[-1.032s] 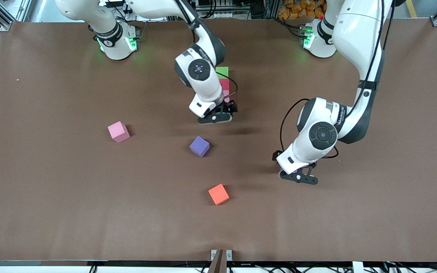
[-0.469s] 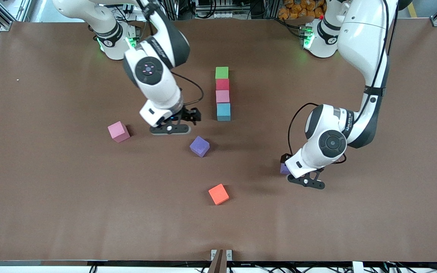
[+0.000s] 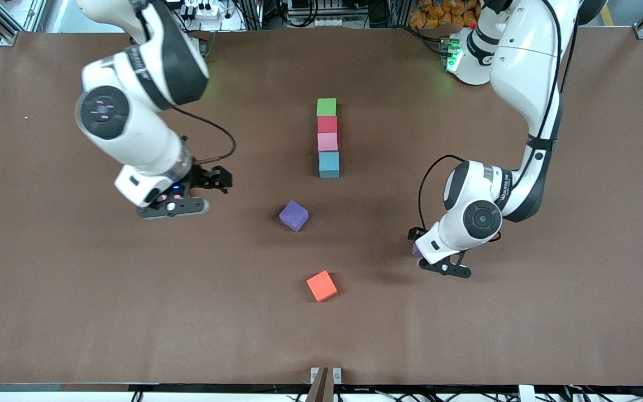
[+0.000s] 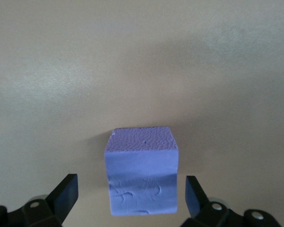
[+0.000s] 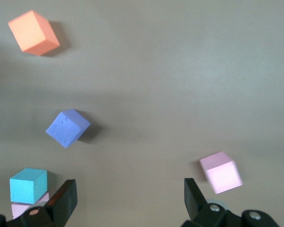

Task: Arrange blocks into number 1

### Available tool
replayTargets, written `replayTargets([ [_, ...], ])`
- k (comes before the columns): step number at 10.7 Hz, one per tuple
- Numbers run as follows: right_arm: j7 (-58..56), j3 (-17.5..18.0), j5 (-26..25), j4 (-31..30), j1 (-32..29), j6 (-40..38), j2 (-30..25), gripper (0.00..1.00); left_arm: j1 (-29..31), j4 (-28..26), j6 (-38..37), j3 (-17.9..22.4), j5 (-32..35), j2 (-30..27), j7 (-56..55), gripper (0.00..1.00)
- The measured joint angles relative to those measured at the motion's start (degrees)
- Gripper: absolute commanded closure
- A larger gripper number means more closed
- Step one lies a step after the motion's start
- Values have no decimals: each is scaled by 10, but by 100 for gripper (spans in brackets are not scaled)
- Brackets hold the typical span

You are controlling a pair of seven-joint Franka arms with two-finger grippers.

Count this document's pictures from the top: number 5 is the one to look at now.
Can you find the pink foam block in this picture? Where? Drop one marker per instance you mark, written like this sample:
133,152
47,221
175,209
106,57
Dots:
222,175
17,210

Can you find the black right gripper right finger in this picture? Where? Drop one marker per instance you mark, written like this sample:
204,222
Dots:
203,217

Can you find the orange foam block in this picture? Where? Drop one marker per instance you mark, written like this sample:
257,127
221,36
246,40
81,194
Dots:
30,33

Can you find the light blue foam block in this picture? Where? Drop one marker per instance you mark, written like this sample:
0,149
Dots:
26,186

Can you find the purple foam block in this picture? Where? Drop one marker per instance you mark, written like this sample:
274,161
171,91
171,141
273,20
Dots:
66,130

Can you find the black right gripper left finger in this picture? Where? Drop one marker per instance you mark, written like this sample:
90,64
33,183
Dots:
56,208

